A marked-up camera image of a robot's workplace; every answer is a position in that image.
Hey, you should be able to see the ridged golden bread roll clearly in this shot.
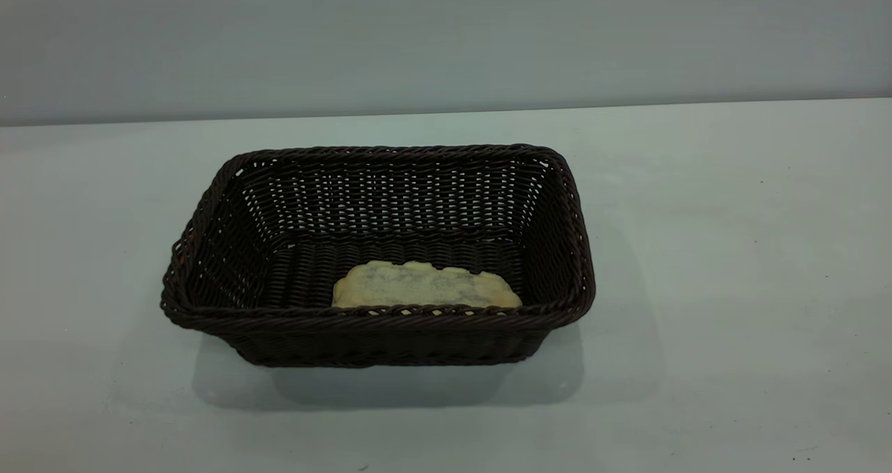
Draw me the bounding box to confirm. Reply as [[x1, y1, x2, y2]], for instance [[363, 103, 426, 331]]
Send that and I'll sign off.
[[332, 260, 523, 311]]

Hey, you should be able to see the dark brown wicker basket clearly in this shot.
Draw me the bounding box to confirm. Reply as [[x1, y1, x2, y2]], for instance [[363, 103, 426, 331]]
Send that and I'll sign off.
[[160, 144, 597, 368]]

